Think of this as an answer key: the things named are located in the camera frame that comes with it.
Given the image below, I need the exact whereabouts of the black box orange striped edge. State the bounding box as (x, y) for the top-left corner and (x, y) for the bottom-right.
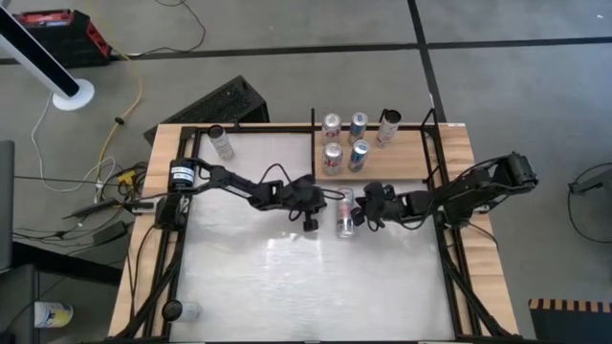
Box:
(527, 297), (612, 344)

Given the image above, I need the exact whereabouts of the wooden shelf board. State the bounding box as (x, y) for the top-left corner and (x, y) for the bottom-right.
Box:
(314, 129), (430, 185)

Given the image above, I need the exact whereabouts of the black aluminium table frame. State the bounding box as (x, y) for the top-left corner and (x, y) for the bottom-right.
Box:
(114, 122), (520, 344)

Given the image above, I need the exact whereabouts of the red black toolbox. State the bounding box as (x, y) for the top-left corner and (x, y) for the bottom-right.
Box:
(12, 9), (115, 69)

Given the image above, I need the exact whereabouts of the grey panel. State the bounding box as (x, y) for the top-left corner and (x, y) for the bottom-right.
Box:
(0, 140), (16, 272)

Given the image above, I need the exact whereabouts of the black power adapter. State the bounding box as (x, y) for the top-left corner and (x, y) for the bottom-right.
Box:
(92, 221), (129, 247)

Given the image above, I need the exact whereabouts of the tall white black floor stand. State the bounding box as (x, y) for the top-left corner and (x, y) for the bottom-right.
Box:
(0, 4), (96, 112)

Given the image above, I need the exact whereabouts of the yellow cable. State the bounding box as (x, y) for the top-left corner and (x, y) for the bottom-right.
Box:
(97, 47), (144, 176)

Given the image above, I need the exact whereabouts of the thin black floor cable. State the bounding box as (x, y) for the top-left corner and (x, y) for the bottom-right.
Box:
(124, 0), (208, 59)

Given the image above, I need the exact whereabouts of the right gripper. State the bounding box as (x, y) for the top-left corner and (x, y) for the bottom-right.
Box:
(351, 182), (408, 231)

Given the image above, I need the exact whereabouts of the black cable loop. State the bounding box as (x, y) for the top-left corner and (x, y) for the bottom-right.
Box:
(567, 161), (612, 230)

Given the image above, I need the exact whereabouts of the black metal shelf frame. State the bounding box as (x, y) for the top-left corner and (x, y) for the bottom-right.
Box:
(310, 107), (444, 186)

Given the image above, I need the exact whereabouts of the white glossy table sheet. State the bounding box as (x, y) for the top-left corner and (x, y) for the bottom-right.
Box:
(167, 131), (456, 343)

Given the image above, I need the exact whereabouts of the white cable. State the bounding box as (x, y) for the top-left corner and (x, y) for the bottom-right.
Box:
(30, 93), (119, 193)

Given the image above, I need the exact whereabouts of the black perforated box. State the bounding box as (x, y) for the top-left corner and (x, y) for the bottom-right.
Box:
(142, 75), (271, 145)

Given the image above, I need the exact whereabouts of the blue silver Red Bull can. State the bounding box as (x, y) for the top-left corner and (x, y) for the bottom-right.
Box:
(347, 112), (369, 146)
(347, 139), (370, 173)

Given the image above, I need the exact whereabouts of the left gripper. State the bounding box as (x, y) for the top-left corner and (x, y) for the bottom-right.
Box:
(279, 172), (346, 234)

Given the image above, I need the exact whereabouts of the clear bottle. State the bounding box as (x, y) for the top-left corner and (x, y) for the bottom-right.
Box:
(336, 186), (357, 240)
(208, 124), (235, 161)
(161, 298), (202, 323)

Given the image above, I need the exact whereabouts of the white yellow blue canister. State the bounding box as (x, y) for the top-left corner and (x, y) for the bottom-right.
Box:
(33, 301), (75, 330)

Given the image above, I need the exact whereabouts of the black floor cable tangle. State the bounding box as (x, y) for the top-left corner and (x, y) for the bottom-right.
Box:
(11, 209), (138, 249)

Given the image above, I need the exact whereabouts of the dark grey power strip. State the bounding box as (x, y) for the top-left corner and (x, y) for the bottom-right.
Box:
(62, 198), (157, 221)

